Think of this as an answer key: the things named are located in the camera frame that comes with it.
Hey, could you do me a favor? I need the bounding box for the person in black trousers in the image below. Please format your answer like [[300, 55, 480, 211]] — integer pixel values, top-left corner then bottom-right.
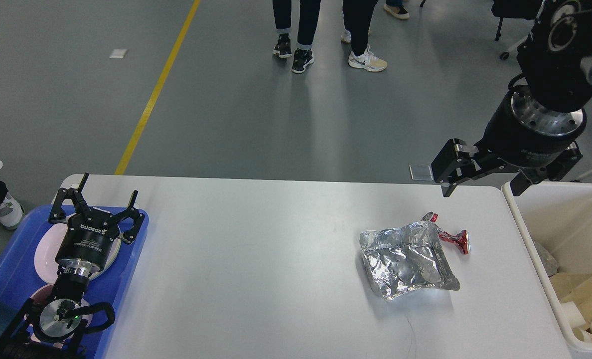
[[272, 0, 322, 74]]

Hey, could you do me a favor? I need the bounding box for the white sneaker at left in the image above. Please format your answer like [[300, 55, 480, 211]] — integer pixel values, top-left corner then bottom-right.
[[0, 180, 25, 230]]

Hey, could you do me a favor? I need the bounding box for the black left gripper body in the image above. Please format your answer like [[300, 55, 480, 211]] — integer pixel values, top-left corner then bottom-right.
[[55, 212, 121, 275]]

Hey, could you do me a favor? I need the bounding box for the pink plate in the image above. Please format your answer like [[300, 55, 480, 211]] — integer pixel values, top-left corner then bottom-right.
[[34, 223, 104, 284]]

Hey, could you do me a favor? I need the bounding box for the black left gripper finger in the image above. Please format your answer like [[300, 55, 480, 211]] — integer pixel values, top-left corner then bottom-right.
[[105, 189, 146, 245], [47, 173, 96, 226]]

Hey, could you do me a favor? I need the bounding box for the left metal floor plate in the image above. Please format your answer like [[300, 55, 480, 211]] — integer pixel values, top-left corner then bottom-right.
[[409, 164, 434, 181]]

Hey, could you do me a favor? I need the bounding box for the person with white sneakers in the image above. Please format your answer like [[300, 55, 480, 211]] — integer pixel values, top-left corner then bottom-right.
[[342, 0, 388, 72]]

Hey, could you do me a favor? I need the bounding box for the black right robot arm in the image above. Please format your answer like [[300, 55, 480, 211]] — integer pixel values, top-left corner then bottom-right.
[[431, 0, 592, 197]]

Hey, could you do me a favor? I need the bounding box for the cream plastic bin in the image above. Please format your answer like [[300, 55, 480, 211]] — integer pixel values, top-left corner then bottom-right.
[[502, 181, 592, 358]]

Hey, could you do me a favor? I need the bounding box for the clear plastic wrap in bin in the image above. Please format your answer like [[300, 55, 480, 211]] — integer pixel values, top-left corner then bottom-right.
[[533, 241, 560, 278]]

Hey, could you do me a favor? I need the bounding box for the blue plastic tray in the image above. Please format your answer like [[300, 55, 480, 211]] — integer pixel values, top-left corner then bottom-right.
[[0, 205, 149, 359]]

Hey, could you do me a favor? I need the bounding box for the aluminium foil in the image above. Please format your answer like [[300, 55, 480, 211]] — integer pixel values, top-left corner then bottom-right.
[[358, 221, 460, 301]]

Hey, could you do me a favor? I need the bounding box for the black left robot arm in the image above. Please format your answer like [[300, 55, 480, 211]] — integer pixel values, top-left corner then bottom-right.
[[0, 174, 148, 359]]

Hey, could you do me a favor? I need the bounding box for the brown paper sheet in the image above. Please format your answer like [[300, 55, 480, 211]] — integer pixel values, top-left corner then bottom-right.
[[549, 272, 592, 329]]

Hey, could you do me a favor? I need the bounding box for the small red object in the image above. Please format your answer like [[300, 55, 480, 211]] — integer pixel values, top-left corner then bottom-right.
[[421, 211, 471, 255]]

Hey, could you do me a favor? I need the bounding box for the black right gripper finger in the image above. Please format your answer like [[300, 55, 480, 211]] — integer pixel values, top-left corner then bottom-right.
[[510, 142, 583, 197], [431, 138, 508, 197]]

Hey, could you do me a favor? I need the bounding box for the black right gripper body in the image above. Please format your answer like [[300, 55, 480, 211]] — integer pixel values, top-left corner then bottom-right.
[[475, 86, 588, 173]]

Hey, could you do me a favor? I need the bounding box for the person in blue jeans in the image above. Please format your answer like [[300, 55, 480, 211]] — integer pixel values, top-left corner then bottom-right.
[[383, 0, 410, 20]]

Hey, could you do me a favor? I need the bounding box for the white office chair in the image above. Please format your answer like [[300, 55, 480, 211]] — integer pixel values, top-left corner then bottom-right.
[[491, 0, 543, 61]]

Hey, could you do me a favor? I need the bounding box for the white floor label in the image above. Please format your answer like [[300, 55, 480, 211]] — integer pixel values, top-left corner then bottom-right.
[[109, 48, 128, 59]]

